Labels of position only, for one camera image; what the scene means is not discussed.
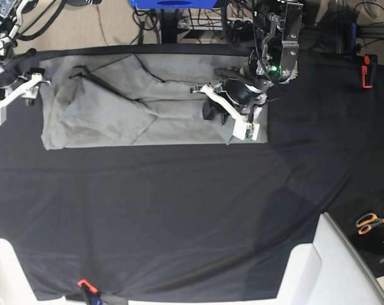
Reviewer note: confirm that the black table cloth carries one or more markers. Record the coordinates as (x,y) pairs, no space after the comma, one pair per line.
(197,222)

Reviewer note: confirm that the blue box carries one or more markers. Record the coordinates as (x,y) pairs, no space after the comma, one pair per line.
(173,4)

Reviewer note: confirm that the white power strip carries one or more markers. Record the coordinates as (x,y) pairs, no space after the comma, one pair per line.
(201,23)

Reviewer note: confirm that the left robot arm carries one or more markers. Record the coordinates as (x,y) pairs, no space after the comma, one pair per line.
(276,27)

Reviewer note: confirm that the black stand pole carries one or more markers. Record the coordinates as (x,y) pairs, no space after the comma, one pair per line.
(169,25)

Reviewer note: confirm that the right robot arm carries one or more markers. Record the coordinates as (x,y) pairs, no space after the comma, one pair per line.
(11,20)

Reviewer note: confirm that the red black clamp right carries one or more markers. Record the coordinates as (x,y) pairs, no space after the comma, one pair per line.
(368,70)

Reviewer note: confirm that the orange handled scissors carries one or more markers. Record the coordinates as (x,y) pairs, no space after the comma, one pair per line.
(367,222)

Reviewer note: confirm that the grey T-shirt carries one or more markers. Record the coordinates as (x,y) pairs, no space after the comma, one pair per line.
(131,100)

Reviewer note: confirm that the red blue clamp bottom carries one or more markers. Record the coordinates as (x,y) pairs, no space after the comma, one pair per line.
(89,293)

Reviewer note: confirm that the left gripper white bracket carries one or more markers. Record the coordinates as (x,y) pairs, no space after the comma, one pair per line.
(235,96)

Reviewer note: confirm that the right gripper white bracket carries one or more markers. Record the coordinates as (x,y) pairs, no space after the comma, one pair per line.
(15,83)

